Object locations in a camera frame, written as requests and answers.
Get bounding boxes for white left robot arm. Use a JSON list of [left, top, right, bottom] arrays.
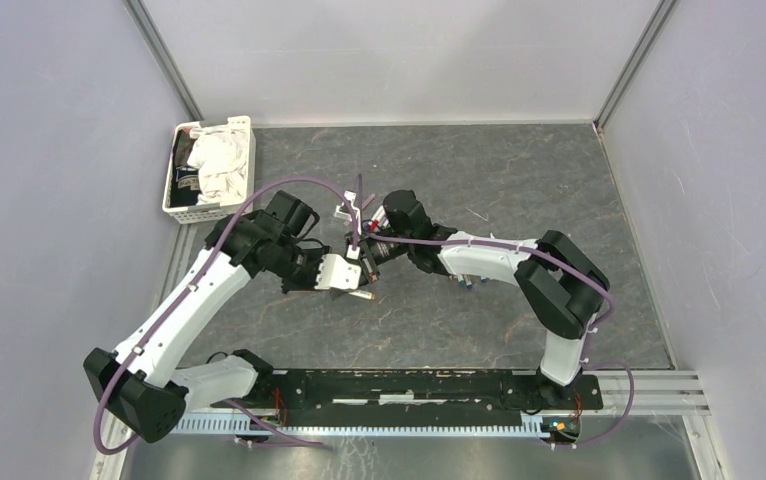
[[83, 190, 329, 443]]

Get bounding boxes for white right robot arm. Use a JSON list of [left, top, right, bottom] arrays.
[[362, 190, 615, 408]]

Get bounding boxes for red capped white pen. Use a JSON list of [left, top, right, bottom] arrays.
[[368, 206, 388, 232]]

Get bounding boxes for white perforated plastic basket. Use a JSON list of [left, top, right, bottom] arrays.
[[161, 115, 256, 224]]

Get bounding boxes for white cloth in basket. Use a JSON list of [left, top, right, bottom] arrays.
[[188, 127, 250, 205]]

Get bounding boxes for striped cloth in basket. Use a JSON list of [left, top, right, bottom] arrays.
[[168, 128, 200, 208]]

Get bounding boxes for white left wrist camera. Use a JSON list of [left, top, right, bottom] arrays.
[[314, 247, 362, 291]]

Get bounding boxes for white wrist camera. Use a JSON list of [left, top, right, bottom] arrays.
[[333, 190, 362, 227], [314, 247, 362, 291]]

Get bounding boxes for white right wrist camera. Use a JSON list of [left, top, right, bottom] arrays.
[[333, 190, 362, 227]]

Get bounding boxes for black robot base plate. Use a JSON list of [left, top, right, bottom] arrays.
[[242, 368, 604, 428]]

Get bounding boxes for white slotted cable duct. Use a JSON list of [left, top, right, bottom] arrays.
[[172, 412, 559, 439]]

